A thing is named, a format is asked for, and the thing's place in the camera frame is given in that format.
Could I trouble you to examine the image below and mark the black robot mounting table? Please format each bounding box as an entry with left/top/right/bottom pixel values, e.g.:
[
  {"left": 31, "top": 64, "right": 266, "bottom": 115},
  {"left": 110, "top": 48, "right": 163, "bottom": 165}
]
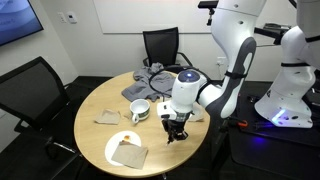
[{"left": 213, "top": 78, "right": 320, "bottom": 180}]

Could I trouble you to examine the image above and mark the white wall outlet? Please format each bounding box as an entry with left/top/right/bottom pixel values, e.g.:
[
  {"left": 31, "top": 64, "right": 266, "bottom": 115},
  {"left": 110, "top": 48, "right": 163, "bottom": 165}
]
[{"left": 216, "top": 56, "right": 228, "bottom": 68}]

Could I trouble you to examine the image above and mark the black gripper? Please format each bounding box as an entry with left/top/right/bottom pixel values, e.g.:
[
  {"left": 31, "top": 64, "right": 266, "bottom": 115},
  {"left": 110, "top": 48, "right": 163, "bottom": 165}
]
[{"left": 162, "top": 119, "right": 189, "bottom": 144}]

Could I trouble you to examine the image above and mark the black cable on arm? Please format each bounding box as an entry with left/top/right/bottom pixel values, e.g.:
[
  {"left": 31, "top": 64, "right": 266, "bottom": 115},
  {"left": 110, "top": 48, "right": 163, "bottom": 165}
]
[{"left": 148, "top": 67, "right": 179, "bottom": 100}]

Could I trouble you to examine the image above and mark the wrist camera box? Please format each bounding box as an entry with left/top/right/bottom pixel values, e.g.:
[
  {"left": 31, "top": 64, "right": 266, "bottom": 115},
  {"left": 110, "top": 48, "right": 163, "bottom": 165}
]
[{"left": 156, "top": 101, "right": 178, "bottom": 121}]

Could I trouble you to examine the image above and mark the gray sweatshirt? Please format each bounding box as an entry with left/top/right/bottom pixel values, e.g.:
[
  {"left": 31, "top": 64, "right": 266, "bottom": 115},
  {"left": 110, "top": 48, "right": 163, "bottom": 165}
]
[{"left": 121, "top": 62, "right": 178, "bottom": 103}]

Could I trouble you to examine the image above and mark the white cup with green band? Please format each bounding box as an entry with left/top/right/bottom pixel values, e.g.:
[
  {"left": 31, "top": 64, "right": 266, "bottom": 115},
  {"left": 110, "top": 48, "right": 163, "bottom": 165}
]
[{"left": 129, "top": 98, "right": 152, "bottom": 125}]

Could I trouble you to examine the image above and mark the brown paper napkin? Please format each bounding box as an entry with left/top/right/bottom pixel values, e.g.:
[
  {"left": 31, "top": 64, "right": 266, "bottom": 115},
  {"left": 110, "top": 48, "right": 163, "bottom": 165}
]
[
  {"left": 93, "top": 108, "right": 122, "bottom": 126},
  {"left": 110, "top": 140, "right": 149, "bottom": 170}
]

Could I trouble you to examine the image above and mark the orange handled black clamp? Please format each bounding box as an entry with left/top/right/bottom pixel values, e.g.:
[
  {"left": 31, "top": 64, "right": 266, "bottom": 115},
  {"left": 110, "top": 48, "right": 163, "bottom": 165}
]
[{"left": 227, "top": 115, "right": 250, "bottom": 130}]

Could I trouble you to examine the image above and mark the white wall thermostat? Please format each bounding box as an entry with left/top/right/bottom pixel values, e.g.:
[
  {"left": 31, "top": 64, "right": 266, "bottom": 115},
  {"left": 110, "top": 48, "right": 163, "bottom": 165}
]
[{"left": 66, "top": 11, "right": 78, "bottom": 24}]

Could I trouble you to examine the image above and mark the black mesh office chair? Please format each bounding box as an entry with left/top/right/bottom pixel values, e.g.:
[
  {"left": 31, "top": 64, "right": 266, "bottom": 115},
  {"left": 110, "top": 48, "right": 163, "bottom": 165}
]
[
  {"left": 142, "top": 27, "right": 194, "bottom": 73},
  {"left": 0, "top": 55, "right": 82, "bottom": 180}
]

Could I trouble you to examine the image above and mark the white light switch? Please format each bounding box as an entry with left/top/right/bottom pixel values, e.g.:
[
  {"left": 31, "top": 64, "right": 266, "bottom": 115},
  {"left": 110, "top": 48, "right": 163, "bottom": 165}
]
[{"left": 57, "top": 12, "right": 67, "bottom": 24}]

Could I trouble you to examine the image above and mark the small white paper plate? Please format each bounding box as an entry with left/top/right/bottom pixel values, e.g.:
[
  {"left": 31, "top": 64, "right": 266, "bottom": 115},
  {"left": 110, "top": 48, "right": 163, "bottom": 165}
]
[{"left": 104, "top": 130, "right": 143, "bottom": 167}]

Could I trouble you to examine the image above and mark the wall mounted TV screen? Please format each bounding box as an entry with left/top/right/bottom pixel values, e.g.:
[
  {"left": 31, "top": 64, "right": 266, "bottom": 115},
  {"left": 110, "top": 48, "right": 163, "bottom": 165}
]
[{"left": 0, "top": 0, "right": 44, "bottom": 47}]

